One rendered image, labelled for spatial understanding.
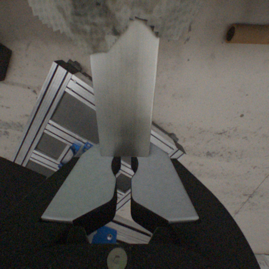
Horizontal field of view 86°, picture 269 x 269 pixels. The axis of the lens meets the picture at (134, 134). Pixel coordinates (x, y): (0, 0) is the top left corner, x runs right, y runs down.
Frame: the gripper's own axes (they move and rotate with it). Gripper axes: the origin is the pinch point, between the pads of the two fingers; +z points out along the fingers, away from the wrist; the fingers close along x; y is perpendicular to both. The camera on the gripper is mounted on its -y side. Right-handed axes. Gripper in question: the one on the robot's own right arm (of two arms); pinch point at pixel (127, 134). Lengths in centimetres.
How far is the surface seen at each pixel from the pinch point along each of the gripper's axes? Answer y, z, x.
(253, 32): -16, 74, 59
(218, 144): 55, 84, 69
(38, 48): -7, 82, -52
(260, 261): 249, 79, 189
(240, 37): -14, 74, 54
